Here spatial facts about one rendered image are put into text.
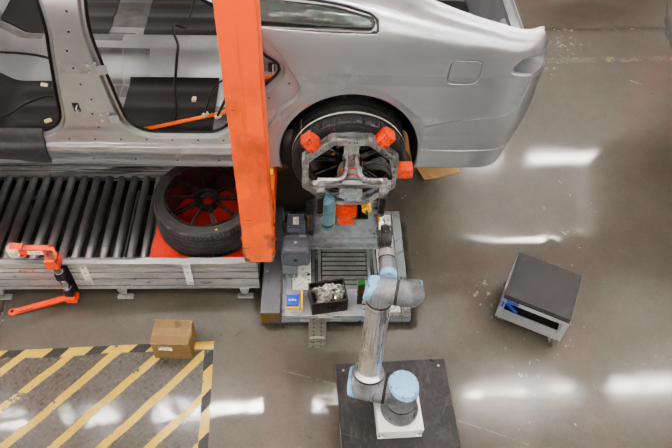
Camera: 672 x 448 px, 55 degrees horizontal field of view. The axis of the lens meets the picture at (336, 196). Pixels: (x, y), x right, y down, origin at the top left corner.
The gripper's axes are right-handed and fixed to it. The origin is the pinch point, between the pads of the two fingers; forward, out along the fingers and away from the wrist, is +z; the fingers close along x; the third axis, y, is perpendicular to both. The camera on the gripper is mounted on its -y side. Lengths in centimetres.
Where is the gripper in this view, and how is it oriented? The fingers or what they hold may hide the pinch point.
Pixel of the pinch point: (383, 218)
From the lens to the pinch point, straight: 351.1
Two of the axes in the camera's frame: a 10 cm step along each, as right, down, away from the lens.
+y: -0.4, 6.5, 7.6
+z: -0.3, -7.6, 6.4
